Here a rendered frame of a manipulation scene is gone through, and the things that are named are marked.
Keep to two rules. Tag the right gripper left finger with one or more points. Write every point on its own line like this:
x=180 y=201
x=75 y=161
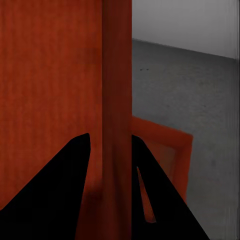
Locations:
x=48 y=207

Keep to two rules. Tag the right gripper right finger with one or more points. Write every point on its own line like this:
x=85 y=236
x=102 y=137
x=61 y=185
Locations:
x=173 y=218

